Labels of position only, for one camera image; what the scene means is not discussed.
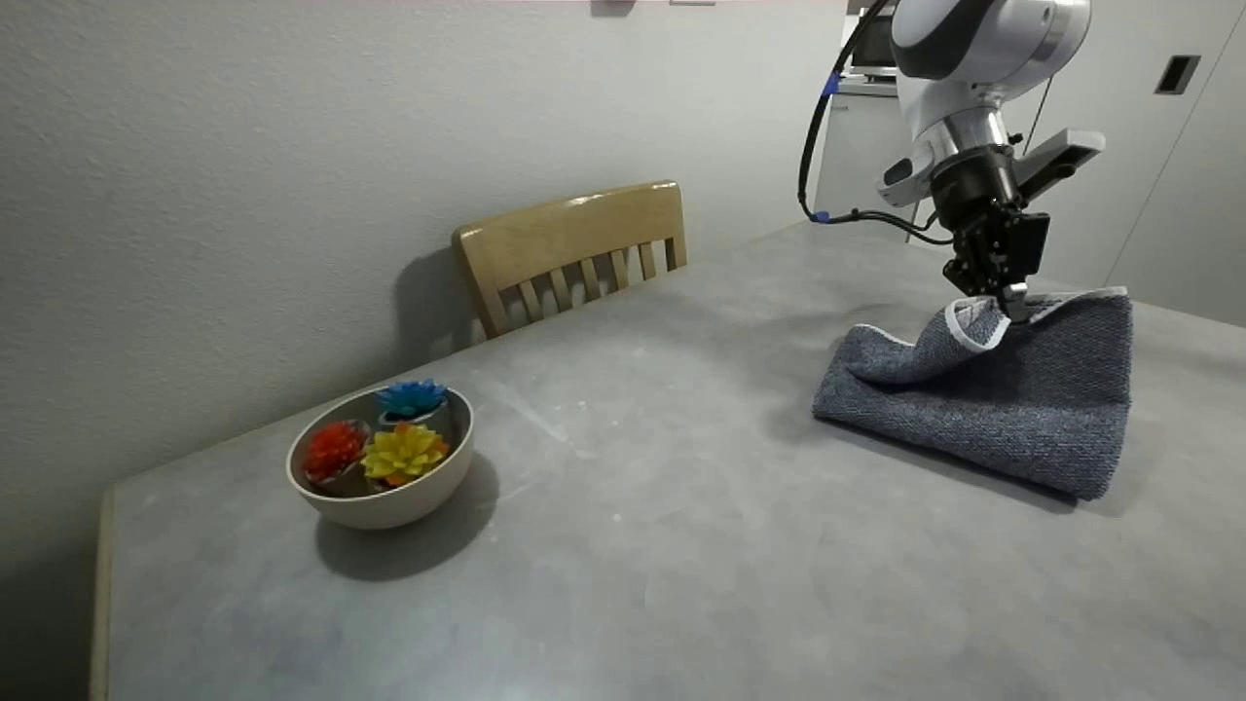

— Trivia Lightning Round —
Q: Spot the beige ceramic bowl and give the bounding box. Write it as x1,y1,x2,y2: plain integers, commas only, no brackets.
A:
284,380,484,535

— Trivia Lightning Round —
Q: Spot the black wall switch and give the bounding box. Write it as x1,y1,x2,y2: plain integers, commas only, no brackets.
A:
1154,51,1208,99

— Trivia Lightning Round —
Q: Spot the red flower decoration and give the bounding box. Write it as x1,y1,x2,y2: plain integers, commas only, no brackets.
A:
300,417,370,484

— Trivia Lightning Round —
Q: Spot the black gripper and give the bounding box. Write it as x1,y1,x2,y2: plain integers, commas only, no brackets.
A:
925,141,1055,325

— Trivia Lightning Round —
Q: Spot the blue flower decoration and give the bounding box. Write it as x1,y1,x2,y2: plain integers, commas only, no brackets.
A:
378,373,452,420

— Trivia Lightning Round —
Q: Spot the light wooden chair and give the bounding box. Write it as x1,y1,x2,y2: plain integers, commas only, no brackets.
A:
452,177,692,345

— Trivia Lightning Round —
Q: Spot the yellow flower decoration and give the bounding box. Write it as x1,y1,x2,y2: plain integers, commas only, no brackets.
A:
359,420,457,487

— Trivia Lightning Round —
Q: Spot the black arm cable blue wrap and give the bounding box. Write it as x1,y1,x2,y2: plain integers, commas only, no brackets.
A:
794,0,960,251

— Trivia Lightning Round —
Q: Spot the grey blue striped towel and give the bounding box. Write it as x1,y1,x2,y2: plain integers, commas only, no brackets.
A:
808,284,1137,506

